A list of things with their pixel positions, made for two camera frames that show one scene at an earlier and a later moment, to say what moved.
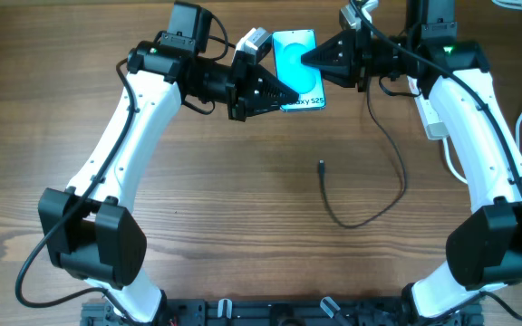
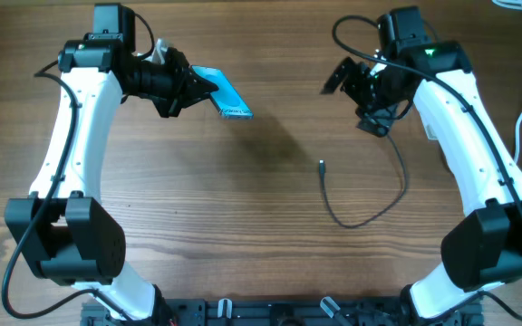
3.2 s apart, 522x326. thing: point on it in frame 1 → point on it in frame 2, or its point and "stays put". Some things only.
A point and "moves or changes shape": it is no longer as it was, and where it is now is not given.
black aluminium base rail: [281, 311] stays put
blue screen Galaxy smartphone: [288, 46] moves or changes shape
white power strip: [434, 127] stays put
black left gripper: [247, 79] → [183, 86]
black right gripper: [351, 52] → [376, 121]
